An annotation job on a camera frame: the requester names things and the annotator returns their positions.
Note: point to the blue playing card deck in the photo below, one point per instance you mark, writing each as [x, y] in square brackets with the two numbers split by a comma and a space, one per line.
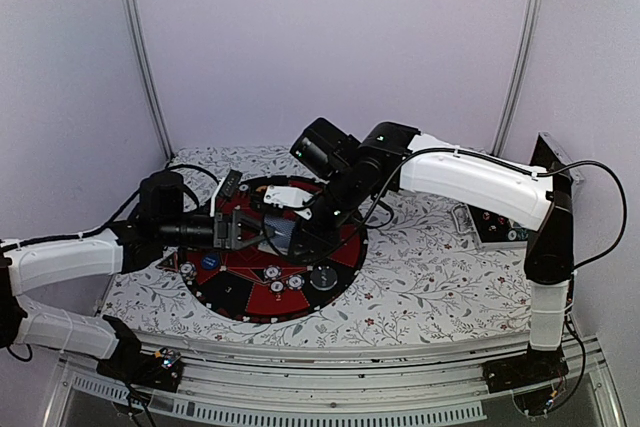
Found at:
[281, 232]

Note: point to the round red black poker mat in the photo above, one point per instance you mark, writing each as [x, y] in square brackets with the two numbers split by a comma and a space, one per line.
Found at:
[257, 286]

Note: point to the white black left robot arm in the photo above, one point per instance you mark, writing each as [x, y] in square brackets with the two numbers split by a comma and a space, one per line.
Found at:
[158, 221]

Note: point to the right aluminium frame post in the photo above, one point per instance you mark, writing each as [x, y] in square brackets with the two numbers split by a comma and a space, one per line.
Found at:
[507, 117]

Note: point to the aluminium poker chip case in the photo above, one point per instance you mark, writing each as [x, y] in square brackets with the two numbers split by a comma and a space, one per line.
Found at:
[490, 231]

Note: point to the blue small blind button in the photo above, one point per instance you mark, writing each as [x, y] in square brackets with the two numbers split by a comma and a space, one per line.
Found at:
[210, 262]

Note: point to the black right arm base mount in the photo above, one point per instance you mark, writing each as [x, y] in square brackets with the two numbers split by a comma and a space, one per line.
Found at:
[529, 369]

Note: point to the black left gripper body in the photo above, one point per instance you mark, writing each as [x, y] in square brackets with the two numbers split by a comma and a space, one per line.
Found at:
[223, 231]

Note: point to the floral white table cloth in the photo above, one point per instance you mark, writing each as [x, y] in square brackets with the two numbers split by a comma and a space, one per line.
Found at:
[422, 282]

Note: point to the aluminium frame post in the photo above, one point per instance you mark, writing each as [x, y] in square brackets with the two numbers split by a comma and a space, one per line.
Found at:
[507, 117]
[133, 19]

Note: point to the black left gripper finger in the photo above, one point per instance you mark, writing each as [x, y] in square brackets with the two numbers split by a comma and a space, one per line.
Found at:
[247, 223]
[244, 242]

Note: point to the left aluminium frame post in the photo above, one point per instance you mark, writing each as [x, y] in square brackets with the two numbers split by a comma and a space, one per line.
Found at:
[133, 19]

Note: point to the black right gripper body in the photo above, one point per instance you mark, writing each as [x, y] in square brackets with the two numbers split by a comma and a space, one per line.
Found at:
[327, 237]

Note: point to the aluminium front rail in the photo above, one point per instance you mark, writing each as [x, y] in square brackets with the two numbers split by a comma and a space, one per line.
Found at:
[227, 384]

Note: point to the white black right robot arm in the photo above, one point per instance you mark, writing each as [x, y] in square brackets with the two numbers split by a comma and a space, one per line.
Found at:
[396, 157]

